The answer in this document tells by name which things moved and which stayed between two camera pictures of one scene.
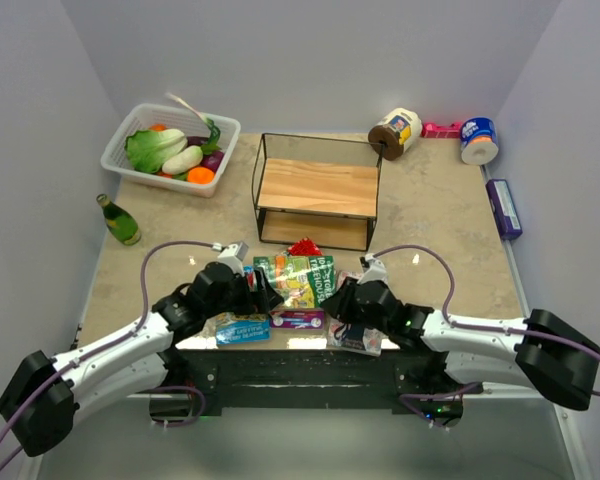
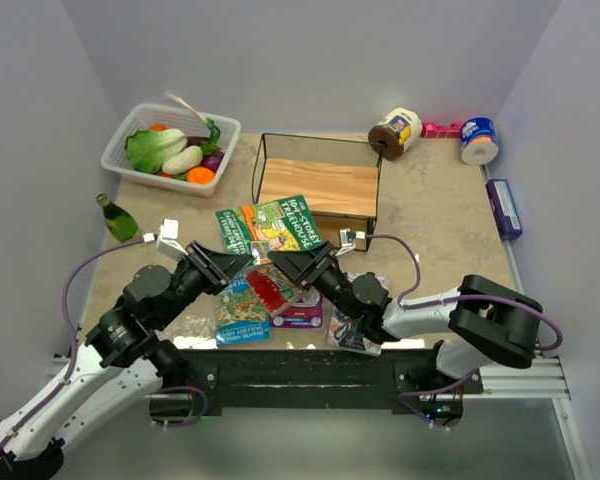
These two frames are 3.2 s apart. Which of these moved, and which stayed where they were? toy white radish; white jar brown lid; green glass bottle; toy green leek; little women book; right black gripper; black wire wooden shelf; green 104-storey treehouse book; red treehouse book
Moved: green 104-storey treehouse book; red treehouse book; right black gripper
Stayed: green glass bottle; toy white radish; white jar brown lid; little women book; toy green leek; black wire wooden shelf
